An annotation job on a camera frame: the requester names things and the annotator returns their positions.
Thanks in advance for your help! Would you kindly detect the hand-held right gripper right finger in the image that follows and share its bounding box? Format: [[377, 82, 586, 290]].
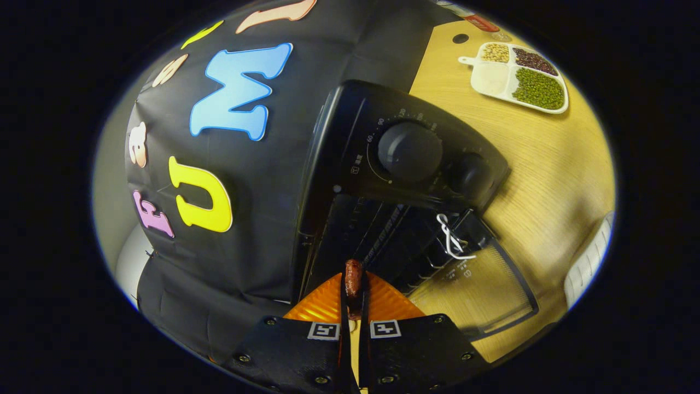
[[358, 271, 493, 394]]

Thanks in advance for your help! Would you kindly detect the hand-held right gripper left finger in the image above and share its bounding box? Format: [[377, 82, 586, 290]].
[[224, 273, 353, 394]]

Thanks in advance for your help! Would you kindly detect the brown meat steak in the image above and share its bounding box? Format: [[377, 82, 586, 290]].
[[343, 259, 365, 321]]

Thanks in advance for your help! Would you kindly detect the black electric oven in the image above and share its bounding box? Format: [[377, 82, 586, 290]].
[[293, 79, 540, 343]]

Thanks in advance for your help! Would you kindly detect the white rectangular tray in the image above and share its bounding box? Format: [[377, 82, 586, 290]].
[[563, 211, 616, 311]]

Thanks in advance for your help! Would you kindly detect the white divided bean plate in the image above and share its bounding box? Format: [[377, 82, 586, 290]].
[[458, 42, 569, 114]]

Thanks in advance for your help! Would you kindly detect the clear plastic water bottle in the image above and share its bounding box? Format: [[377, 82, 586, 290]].
[[437, 0, 501, 33]]

